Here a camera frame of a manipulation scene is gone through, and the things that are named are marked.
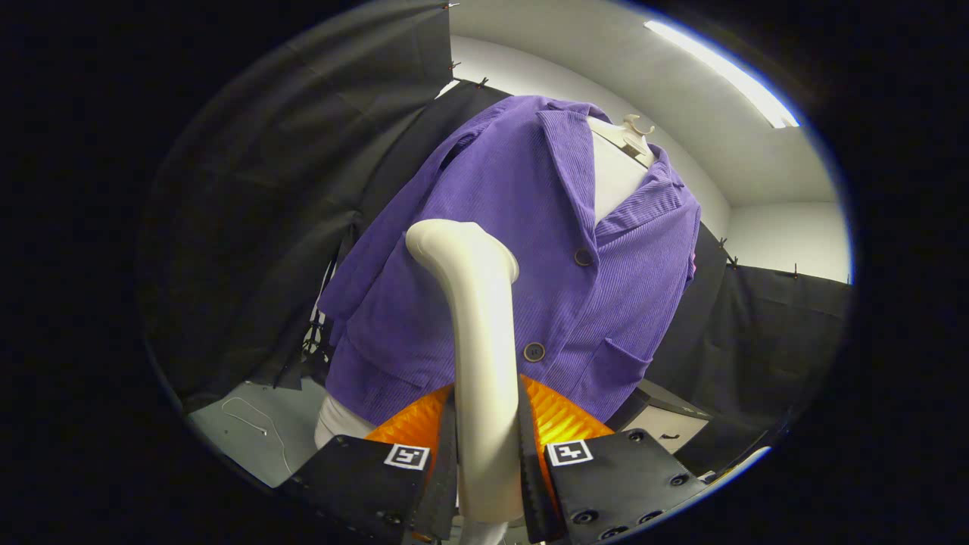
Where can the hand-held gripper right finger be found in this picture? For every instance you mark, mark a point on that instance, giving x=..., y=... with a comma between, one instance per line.
x=530, y=469

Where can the cream plastic hanger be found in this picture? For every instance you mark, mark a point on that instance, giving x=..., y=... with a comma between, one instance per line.
x=634, y=144

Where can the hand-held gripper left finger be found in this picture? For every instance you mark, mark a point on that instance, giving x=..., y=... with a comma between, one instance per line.
x=443, y=469

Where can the grey cabinet with drawers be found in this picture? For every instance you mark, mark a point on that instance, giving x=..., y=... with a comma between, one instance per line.
x=670, y=431

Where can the white fabric mannequin torso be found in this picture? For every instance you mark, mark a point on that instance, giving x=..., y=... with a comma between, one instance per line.
x=613, y=178

